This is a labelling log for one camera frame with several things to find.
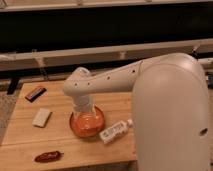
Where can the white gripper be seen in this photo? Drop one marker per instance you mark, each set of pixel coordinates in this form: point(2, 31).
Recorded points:
point(84, 103)

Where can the orange ceramic bowl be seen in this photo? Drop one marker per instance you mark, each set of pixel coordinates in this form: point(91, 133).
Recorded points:
point(85, 127)

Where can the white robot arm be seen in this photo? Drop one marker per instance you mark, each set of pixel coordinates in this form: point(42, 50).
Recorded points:
point(170, 109)

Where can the white plastic bottle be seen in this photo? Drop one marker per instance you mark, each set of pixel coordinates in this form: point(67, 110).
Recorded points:
point(116, 130)

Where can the white sponge block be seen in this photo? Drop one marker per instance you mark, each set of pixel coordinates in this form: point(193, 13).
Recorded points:
point(41, 117)

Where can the black brown rectangular bar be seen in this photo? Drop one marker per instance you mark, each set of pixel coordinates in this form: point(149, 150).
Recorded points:
point(35, 93)

